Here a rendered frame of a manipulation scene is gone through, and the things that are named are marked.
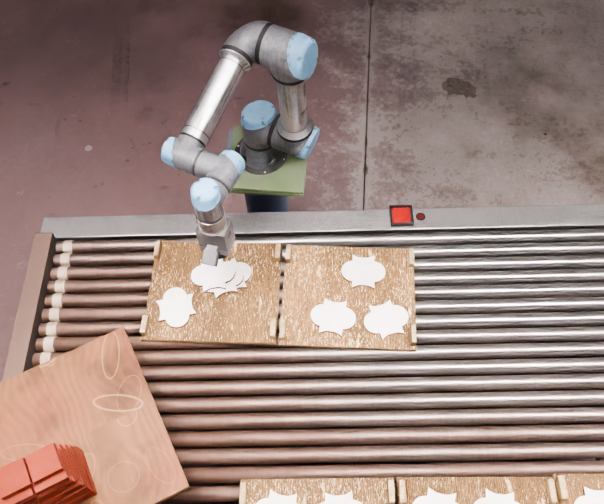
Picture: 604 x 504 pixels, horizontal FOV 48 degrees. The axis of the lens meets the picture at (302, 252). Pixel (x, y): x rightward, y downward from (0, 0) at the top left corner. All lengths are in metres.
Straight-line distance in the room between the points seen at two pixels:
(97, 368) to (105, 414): 0.14
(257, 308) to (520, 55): 2.65
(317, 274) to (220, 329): 0.35
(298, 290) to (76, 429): 0.75
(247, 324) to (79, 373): 0.50
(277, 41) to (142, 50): 2.45
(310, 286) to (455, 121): 1.93
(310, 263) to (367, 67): 2.08
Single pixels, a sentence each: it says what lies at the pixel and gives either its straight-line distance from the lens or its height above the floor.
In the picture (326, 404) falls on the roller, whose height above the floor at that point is 0.92.
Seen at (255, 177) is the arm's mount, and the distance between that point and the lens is 2.41.
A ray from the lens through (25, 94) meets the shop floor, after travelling 4.28.
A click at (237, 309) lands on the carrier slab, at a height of 0.94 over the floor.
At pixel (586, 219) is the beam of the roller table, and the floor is 0.92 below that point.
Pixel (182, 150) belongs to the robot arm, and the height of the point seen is 1.42.
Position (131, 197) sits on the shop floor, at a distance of 3.60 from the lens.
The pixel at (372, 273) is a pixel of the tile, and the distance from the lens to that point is 2.15.
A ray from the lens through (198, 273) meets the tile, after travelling 2.15.
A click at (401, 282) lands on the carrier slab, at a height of 0.94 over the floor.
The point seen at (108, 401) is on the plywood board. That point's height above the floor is 1.04.
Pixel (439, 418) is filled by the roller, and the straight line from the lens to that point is 2.01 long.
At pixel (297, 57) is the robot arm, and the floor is 1.52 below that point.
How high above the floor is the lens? 2.82
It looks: 59 degrees down
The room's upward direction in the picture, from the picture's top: 3 degrees counter-clockwise
